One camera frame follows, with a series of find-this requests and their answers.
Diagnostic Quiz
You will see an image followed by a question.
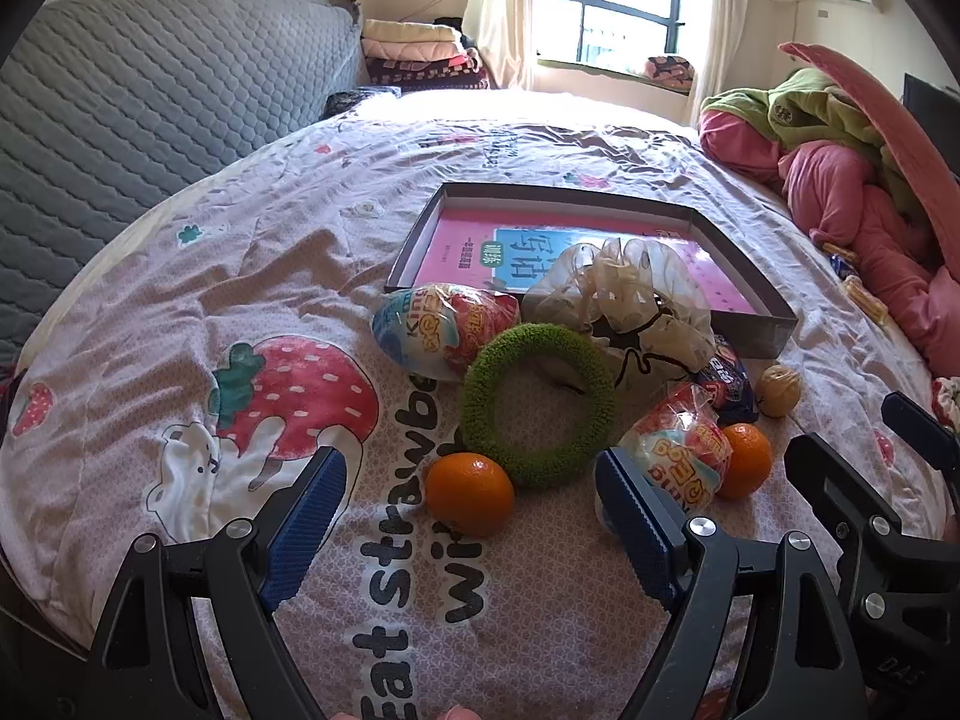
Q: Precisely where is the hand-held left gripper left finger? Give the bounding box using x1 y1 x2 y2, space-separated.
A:
90 446 350 720

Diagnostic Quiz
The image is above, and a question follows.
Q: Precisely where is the grey quilted headboard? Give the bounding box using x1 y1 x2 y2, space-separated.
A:
0 0 368 368

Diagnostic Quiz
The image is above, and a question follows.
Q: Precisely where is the orange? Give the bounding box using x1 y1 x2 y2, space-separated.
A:
716 424 773 500
425 452 517 537

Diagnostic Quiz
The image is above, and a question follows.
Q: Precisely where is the blue cookie packet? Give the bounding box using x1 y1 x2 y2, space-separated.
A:
690 337 758 428

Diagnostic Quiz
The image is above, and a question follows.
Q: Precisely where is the patterned cushion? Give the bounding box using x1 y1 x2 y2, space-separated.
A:
643 55 695 91

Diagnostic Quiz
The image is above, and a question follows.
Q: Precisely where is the cream curtain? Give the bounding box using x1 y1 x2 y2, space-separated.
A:
686 0 755 128
461 0 541 91

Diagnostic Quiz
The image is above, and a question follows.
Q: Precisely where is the green fuzzy ring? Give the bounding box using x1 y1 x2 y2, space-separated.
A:
461 322 617 488

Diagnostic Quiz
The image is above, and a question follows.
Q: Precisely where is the yellow snack packet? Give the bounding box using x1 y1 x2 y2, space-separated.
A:
844 274 890 323

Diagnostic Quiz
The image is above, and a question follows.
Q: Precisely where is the strawberry printed bed sheet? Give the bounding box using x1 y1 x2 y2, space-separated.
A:
0 86 960 720

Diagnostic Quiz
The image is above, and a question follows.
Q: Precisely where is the cream folded blanket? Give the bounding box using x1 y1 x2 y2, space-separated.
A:
364 19 462 46

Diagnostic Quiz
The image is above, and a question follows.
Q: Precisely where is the pink clothing pile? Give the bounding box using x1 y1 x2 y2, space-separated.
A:
697 109 960 376

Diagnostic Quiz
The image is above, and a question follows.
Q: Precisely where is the dark patterned folded blanket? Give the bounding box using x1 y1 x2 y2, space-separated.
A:
367 52 492 91

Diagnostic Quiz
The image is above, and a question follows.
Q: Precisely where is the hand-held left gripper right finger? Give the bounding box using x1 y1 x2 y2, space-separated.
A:
595 446 871 720

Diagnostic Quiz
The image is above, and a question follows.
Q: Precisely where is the sheer drawstring pouch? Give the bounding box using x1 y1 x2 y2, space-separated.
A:
521 238 717 391

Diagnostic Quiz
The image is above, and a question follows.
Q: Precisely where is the green garment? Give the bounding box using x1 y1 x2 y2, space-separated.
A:
701 67 923 218

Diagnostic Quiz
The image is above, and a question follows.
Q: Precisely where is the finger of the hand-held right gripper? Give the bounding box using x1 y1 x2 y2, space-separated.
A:
785 433 905 541
881 392 960 466

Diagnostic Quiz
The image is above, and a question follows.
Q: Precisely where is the black television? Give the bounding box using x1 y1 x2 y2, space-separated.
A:
902 73 960 143

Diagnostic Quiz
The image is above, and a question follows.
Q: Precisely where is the window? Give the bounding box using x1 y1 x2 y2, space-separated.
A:
536 0 687 65

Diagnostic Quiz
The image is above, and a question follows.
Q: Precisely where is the pink velvet cover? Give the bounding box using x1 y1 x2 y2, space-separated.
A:
780 41 960 278

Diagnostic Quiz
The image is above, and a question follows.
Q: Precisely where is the pink folded blanket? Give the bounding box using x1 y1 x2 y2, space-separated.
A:
364 41 470 62

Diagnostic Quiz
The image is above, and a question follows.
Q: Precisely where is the dark cloth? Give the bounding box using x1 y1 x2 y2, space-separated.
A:
328 88 402 117

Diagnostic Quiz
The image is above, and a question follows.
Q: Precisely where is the walnut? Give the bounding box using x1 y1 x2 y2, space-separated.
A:
755 364 802 418

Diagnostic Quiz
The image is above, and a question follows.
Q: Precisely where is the grey cardboard box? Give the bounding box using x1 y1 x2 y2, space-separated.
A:
384 181 798 361

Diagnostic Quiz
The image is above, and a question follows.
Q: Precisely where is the plastic-wrapped toy egg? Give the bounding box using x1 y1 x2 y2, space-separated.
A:
619 382 732 515
373 281 521 383

